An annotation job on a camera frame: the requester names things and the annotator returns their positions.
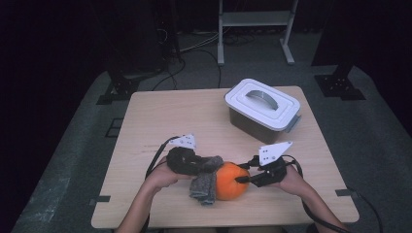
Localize white floor cable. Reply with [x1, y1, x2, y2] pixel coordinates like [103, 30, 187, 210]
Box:
[179, 31, 221, 53]

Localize white box lid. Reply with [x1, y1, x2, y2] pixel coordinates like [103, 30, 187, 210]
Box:
[223, 78, 302, 133]

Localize black metal stand base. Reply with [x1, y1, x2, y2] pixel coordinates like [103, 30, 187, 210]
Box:
[95, 76, 141, 106]
[314, 62, 367, 102]

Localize gray cloth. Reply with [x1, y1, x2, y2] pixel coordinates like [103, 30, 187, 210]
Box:
[189, 154, 225, 207]

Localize hand-held gripper cable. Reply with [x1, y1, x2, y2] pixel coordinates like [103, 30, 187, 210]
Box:
[144, 135, 180, 180]
[281, 154, 354, 233]

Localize person's right hand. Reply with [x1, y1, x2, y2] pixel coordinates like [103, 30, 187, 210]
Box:
[277, 164, 309, 197]

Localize dark equipment rack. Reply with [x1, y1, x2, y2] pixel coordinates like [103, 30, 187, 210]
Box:
[106, 0, 183, 74]

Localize black tape strip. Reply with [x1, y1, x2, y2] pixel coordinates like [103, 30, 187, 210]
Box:
[334, 188, 361, 199]
[88, 195, 112, 207]

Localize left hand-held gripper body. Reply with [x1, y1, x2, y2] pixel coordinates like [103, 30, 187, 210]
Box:
[165, 133, 209, 176]

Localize white metal stand frame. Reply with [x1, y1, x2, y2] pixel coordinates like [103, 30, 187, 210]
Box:
[217, 0, 299, 67]

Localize thin black floor cable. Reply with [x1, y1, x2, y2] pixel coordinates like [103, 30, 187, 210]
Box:
[347, 186, 385, 233]

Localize right hand-held gripper cable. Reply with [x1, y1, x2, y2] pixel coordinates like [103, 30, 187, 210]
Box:
[281, 154, 354, 233]

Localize person's left hand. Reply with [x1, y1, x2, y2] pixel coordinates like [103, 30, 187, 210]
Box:
[145, 156, 192, 192]

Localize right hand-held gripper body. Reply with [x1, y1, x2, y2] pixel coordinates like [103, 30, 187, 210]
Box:
[248, 141, 293, 188]

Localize brown transparent storage box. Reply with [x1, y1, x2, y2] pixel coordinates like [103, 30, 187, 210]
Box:
[227, 108, 302, 146]

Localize orange plush toy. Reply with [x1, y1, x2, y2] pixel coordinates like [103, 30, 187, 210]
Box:
[215, 161, 252, 202]

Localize left hand-held gripper cable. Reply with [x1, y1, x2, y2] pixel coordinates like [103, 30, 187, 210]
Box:
[144, 135, 180, 180]

